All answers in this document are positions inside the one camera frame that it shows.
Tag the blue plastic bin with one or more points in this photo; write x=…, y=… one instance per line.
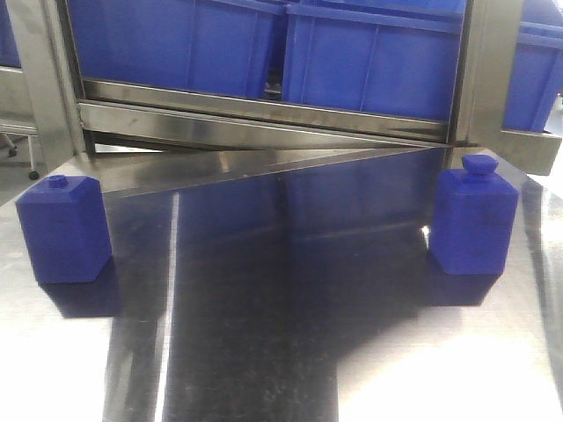
x=536, y=77
x=221, y=47
x=398, y=62

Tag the blue bottle-shaped part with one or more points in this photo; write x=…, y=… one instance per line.
x=63, y=220
x=473, y=218

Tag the blue plastic bin right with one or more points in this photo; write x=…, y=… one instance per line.
x=536, y=77

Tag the stainless steel shelf frame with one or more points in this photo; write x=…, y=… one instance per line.
x=66, y=111

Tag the blue plastic bin middle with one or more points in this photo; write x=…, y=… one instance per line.
x=398, y=62

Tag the blue plastic bin left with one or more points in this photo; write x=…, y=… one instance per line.
x=221, y=47

